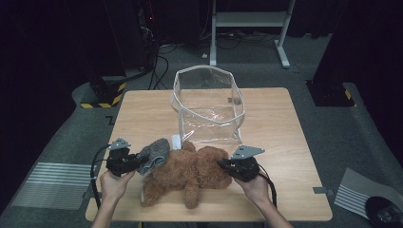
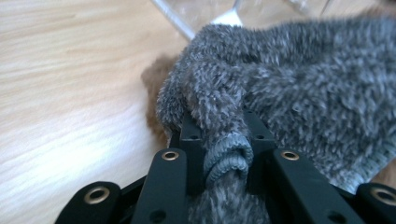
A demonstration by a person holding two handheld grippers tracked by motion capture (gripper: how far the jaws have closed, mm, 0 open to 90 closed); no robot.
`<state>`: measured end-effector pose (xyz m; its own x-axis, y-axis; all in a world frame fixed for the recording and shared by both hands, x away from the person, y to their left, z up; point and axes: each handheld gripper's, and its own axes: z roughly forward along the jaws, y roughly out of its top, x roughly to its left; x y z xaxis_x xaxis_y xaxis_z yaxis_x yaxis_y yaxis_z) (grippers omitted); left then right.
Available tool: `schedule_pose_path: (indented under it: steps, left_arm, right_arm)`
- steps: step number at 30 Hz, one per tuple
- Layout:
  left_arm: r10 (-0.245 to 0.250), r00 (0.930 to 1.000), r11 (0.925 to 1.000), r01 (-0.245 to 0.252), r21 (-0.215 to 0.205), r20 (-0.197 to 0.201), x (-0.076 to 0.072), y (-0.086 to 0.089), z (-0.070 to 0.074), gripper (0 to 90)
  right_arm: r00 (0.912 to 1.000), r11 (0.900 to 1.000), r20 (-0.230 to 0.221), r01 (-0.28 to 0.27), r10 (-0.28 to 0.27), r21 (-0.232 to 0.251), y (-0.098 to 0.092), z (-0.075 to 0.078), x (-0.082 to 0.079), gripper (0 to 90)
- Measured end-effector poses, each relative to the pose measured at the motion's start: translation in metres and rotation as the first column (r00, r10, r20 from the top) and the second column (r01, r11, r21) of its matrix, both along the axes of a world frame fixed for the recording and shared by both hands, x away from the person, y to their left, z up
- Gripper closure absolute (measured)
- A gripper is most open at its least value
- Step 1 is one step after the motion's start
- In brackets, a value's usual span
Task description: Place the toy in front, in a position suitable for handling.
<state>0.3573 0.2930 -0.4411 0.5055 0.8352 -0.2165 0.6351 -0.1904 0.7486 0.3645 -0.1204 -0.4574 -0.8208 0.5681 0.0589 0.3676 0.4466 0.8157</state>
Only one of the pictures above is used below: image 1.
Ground clear plastic bag white trim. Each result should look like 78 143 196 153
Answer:
170 65 246 145

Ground white metal stand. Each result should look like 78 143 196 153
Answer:
208 0 297 69

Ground black base yellow-black stripes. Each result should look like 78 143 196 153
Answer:
79 74 127 109
305 79 357 108

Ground grey fluffy doll garment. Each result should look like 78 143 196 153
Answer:
136 138 171 177

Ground black round object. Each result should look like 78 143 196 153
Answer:
364 196 403 228

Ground striped grey sheet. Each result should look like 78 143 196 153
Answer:
11 161 98 211
334 167 403 219

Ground person's left hand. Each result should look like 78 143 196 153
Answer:
100 170 136 202

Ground black floor cables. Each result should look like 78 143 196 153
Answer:
146 41 170 91

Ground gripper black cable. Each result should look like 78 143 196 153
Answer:
258 164 278 209
89 144 111 210

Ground person's right hand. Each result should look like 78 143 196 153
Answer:
234 174 272 205

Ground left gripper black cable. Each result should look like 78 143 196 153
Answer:
89 144 111 210

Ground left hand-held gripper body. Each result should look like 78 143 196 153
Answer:
105 137 141 178

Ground brown teddy bear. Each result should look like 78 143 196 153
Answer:
141 141 234 210

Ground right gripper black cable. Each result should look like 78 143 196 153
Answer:
258 164 278 209

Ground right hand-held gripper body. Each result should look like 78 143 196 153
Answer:
221 144 266 183

